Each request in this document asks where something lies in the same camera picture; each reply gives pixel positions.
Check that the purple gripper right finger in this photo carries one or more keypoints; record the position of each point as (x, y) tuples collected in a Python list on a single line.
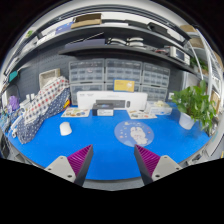
[(153, 167)]

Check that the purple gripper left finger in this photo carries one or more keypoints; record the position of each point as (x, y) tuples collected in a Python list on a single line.
[(73, 168)]

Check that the white computer mouse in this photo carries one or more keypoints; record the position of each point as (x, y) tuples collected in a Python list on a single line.
[(65, 128)]

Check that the blue desk mat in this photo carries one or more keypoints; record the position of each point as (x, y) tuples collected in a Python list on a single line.
[(111, 159)]

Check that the illustrated card right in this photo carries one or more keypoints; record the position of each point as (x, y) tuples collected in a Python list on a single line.
[(137, 114)]

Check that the illustrated card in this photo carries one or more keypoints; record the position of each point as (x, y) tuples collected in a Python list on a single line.
[(73, 112), (137, 114)]

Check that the illustrated card left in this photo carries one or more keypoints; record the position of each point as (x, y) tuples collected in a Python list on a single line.
[(73, 112)]

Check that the white tissue box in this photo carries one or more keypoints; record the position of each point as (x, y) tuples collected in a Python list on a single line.
[(158, 108)]

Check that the small black and white box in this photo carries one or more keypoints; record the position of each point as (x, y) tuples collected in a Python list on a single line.
[(102, 110)]

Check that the patterned fabric covered object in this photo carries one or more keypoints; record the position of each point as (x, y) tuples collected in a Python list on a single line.
[(52, 99)]

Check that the long white keyboard box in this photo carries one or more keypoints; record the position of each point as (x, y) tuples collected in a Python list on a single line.
[(120, 100)]

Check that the green potted plant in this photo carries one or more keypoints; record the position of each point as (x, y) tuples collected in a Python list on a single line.
[(194, 105)]

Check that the yellow envelope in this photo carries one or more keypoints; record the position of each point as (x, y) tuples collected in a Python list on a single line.
[(124, 85)]

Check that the purple object at left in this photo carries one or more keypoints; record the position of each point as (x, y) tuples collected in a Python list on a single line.
[(13, 103)]

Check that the grey drawer organizer cabinets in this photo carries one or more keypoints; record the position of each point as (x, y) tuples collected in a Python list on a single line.
[(100, 74)]

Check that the white plastic crate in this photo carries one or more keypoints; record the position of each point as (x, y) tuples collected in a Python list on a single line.
[(46, 76)]

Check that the white device on shelf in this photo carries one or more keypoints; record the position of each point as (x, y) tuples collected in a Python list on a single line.
[(179, 55)]

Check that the cardboard box on shelf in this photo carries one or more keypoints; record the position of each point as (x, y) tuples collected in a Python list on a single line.
[(86, 20)]

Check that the black wall shelf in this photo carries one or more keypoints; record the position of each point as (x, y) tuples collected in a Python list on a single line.
[(127, 53)]

